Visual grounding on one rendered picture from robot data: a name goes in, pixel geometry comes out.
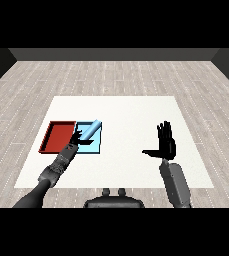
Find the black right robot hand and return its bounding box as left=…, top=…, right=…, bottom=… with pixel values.
left=141, top=120, right=177, bottom=160

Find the light blue can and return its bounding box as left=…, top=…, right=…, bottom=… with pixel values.
left=80, top=119, right=102, bottom=141

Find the dark grey robot body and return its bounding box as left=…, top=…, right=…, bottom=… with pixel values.
left=83, top=188, right=146, bottom=209

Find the red shallow open box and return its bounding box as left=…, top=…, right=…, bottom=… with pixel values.
left=38, top=120, right=78, bottom=155

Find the light blue shallow open box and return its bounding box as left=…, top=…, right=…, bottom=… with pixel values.
left=73, top=120, right=103, bottom=155

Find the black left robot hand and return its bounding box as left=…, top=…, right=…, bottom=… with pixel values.
left=68, top=130, right=96, bottom=146

